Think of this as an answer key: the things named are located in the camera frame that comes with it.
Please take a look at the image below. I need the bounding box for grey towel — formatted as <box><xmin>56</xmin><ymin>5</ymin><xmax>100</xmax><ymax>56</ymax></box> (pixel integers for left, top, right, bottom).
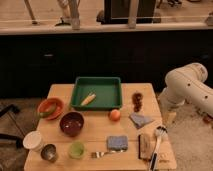
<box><xmin>129</xmin><ymin>113</ymin><xmax>153</xmax><ymax>129</ymax></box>

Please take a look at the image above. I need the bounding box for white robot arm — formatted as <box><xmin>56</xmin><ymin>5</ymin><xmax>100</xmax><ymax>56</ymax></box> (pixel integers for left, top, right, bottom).
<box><xmin>159</xmin><ymin>63</ymin><xmax>213</xmax><ymax>117</ymax></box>

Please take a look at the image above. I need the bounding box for purple bowl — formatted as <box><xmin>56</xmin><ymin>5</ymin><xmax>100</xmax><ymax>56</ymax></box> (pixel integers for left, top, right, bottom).
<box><xmin>60</xmin><ymin>112</ymin><xmax>84</xmax><ymax>137</ymax></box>

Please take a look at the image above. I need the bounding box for orange bowl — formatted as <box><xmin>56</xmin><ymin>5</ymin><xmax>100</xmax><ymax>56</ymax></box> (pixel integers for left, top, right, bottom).
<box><xmin>37</xmin><ymin>97</ymin><xmax>64</xmax><ymax>120</ymax></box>

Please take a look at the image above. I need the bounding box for green vegetable in bowl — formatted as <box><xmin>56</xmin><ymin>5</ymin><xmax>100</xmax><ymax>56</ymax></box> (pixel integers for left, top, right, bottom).
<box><xmin>39</xmin><ymin>104</ymin><xmax>57</xmax><ymax>118</ymax></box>

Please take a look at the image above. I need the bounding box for corn cob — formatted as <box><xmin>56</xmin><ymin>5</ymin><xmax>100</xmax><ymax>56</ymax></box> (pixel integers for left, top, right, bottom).
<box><xmin>81</xmin><ymin>94</ymin><xmax>96</xmax><ymax>106</ymax></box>

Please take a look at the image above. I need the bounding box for green plastic tray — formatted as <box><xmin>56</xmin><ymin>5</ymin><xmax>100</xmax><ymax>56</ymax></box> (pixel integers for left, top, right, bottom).
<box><xmin>70</xmin><ymin>77</ymin><xmax>122</xmax><ymax>111</ymax></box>

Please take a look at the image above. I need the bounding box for orange fruit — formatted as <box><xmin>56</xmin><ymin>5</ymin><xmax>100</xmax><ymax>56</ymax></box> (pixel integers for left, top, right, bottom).
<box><xmin>109</xmin><ymin>109</ymin><xmax>121</xmax><ymax>121</ymax></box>

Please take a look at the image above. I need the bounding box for blue sponge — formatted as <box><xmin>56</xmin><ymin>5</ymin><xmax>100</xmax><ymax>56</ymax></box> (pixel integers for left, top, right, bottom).
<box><xmin>107</xmin><ymin>136</ymin><xmax>128</xmax><ymax>150</ymax></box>

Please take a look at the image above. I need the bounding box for wooden table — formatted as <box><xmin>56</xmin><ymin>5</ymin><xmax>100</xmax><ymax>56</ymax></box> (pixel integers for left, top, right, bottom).
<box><xmin>23</xmin><ymin>82</ymin><xmax>178</xmax><ymax>171</ymax></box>

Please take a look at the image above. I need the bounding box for metal fork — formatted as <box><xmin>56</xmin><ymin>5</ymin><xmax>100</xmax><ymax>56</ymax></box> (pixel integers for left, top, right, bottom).
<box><xmin>90</xmin><ymin>150</ymin><xmax>126</xmax><ymax>158</ymax></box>

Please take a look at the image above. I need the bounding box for green cup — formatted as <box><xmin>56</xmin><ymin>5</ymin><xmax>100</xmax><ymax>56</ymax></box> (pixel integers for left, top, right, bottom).
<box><xmin>68</xmin><ymin>141</ymin><xmax>85</xmax><ymax>159</ymax></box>

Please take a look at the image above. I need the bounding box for wooden block brush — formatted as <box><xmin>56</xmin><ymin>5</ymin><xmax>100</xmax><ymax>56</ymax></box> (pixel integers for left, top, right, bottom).
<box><xmin>138</xmin><ymin>134</ymin><xmax>152</xmax><ymax>161</ymax></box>

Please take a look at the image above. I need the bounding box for metal cup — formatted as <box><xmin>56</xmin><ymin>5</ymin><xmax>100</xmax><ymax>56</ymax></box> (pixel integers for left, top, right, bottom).
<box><xmin>41</xmin><ymin>144</ymin><xmax>58</xmax><ymax>163</ymax></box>

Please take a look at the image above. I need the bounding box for white cup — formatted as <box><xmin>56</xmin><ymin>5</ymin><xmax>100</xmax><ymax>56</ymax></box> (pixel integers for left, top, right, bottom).
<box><xmin>23</xmin><ymin>131</ymin><xmax>44</xmax><ymax>151</ymax></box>

